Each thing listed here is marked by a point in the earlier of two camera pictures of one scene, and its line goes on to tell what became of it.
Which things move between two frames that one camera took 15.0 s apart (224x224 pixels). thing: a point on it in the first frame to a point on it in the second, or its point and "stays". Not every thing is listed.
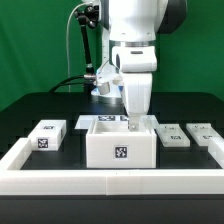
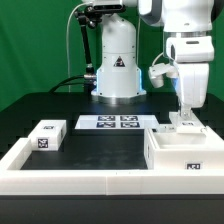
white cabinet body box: (111, 145) to (183, 151)
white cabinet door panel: (202, 133) to (167, 128)
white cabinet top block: (47, 135) stays
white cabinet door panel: (172, 135) to (187, 126)
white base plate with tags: (83, 121) stays
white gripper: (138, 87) to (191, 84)
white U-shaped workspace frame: (108, 182) stays
